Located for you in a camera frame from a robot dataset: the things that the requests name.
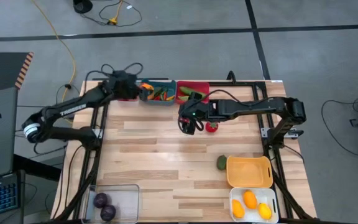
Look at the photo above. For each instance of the teal plastic basket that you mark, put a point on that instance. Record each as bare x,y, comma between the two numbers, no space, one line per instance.
172,85

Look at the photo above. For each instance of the yellow toy mango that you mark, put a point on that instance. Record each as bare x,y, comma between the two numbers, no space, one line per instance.
238,208

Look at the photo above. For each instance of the orange plastic basket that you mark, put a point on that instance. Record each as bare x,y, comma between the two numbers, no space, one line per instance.
249,171

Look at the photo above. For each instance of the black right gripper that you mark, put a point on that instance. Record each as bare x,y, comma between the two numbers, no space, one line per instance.
200,110

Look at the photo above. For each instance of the white plastic basket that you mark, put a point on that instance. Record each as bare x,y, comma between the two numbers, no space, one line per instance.
269,194

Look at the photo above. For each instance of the yellow toy lemon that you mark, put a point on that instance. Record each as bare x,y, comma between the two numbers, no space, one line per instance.
264,211

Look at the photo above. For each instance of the black mat striped edge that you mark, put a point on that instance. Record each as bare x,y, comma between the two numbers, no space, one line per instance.
5,71

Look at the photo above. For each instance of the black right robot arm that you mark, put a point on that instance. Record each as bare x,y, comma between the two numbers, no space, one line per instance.
253,107

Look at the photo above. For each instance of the clear plastic bin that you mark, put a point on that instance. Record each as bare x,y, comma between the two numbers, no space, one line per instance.
123,202

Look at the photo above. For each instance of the large green toy cucumber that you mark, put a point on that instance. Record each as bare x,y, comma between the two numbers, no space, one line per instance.
183,90

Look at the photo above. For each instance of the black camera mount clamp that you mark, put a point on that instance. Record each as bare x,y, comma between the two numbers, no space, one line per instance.
231,76

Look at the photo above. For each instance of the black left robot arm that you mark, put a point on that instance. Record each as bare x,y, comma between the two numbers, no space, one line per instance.
73,109

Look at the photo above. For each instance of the light green toy cucumber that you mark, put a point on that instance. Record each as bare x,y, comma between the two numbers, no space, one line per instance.
183,98

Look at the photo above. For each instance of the green toy avocado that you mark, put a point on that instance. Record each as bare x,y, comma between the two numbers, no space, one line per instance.
222,162

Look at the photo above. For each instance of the black round stand base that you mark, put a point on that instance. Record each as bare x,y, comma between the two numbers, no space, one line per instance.
82,5

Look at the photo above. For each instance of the yellow power plug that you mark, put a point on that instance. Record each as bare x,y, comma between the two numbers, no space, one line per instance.
113,21

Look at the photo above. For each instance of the black metal table frame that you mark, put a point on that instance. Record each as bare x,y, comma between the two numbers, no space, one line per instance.
247,83

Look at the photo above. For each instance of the dark green toy cucumber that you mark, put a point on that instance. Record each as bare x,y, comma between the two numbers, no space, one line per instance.
157,92

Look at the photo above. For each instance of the black floor beam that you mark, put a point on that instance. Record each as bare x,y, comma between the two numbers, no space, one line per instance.
36,168

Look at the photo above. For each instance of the red plastic basket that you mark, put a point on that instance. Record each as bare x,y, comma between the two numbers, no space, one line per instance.
182,84

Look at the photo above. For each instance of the orange toy mango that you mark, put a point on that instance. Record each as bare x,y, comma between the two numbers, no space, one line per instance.
250,199

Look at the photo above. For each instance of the orange toy bell pepper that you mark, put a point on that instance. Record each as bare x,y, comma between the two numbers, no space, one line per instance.
148,86

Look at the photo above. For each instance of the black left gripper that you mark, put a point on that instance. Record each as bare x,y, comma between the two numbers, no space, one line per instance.
123,85

